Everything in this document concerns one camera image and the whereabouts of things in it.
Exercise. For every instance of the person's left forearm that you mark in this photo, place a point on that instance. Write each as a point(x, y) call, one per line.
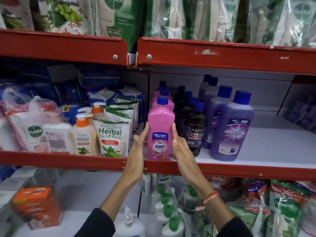
point(118, 202)

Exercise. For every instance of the pink cleaner bottle blue cap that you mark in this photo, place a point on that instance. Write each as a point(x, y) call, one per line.
point(161, 128)
point(161, 86)
point(166, 97)

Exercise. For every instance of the orange box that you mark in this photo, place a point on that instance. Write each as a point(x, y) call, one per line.
point(37, 207)

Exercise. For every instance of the purple packets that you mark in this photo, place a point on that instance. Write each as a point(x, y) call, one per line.
point(298, 113)

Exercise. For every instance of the white orange pump bottle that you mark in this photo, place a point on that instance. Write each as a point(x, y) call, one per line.
point(98, 108)
point(85, 110)
point(82, 136)

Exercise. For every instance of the person's right hand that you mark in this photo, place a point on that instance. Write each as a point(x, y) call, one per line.
point(190, 165)

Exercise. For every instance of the person's left thumb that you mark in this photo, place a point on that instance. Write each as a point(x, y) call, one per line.
point(137, 143)

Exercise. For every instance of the green white refill pouch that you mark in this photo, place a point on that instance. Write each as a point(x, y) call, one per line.
point(121, 17)

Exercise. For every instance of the dark blue packets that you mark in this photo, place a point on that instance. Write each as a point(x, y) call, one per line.
point(49, 78)

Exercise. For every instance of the purple floor cleaner bottle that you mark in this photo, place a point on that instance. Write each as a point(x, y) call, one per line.
point(205, 80)
point(217, 108)
point(232, 130)
point(209, 88)

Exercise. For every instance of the white green hand wash pouch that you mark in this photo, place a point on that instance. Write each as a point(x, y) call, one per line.
point(132, 99)
point(111, 139)
point(121, 115)
point(130, 107)

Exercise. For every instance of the person's right thumb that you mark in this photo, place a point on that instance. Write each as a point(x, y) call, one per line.
point(175, 153)

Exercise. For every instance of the pink white refill pouch pack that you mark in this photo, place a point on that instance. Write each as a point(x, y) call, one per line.
point(27, 125)

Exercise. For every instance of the black floor cleaner bottle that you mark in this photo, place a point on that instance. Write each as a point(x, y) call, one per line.
point(193, 132)
point(187, 96)
point(180, 92)
point(191, 103)

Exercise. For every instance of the person's left hand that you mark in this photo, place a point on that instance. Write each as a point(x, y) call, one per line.
point(135, 160)

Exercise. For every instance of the plastic wrapped green pouch pack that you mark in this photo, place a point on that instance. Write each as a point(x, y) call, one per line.
point(190, 18)
point(284, 22)

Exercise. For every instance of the row of green capped bottles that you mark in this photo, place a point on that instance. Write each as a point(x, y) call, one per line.
point(167, 209)

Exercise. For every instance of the pouch with green fruit print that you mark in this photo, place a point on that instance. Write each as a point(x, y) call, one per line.
point(66, 14)
point(14, 14)

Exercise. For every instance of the red shelf rail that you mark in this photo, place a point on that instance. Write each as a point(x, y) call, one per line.
point(222, 56)
point(61, 160)
point(61, 46)
point(234, 170)

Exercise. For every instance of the person's right forearm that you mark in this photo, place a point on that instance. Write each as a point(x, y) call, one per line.
point(217, 214)

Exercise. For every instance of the white pump dispenser bottle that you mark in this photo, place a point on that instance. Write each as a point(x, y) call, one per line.
point(129, 225)

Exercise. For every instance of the wrapped red green pouch packs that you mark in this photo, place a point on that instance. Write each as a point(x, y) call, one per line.
point(276, 209)

